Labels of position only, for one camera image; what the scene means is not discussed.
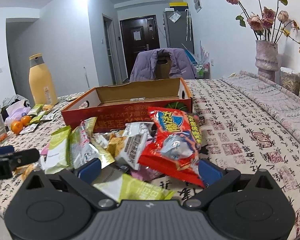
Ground red noodle snack bag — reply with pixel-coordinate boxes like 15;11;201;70
138;107;204;187

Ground pink snack packet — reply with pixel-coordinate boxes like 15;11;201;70
130;165;162;181

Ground orange tangerine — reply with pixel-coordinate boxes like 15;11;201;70
11;121;23;135
20;115;32;127

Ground purple tissue pack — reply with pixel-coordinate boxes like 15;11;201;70
5;99;31;127

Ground green snack packet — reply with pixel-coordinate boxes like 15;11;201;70
92;170;174;203

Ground green packet near tangerines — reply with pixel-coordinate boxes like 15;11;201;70
28;104;44;117

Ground white grey snack packet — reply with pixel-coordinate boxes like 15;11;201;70
115;122;154;171

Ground calligraphy print tablecloth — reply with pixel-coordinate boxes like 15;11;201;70
0;80;300;239

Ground yellow thermos bottle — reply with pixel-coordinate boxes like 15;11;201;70
29;53;58;105

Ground orange cardboard box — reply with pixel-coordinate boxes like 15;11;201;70
61;78;193;133

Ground wooden chair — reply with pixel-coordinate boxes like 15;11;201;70
155;55;171;80

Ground purple jacket on chair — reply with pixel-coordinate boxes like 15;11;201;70
129;48;197;82

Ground clear storage jar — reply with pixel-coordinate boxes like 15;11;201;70
280;67;300;95

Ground pink ceramic vase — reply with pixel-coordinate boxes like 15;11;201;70
255;40;279;82

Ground grey refrigerator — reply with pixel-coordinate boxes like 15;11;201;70
163;11;194;53

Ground dark entrance door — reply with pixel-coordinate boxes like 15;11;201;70
120;15;160;79

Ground dried pink roses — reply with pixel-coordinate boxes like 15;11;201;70
226;0;293;43

